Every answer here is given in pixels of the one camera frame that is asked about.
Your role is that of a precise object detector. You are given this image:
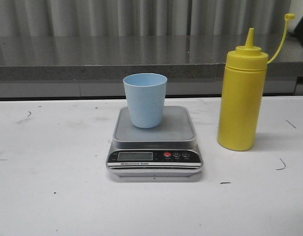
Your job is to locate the yellow squeeze bottle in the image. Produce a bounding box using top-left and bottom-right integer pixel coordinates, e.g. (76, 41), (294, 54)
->
(217, 13), (295, 151)

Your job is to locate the light blue plastic cup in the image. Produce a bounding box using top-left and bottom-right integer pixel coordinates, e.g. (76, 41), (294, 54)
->
(123, 73), (167, 128)

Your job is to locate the silver digital kitchen scale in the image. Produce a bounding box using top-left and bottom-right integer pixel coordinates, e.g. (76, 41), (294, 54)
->
(106, 106), (204, 177)

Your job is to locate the white container in background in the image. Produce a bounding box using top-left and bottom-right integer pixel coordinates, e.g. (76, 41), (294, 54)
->
(288, 0), (303, 33)

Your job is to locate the grey stone counter shelf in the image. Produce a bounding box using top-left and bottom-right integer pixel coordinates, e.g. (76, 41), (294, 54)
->
(0, 34), (303, 98)

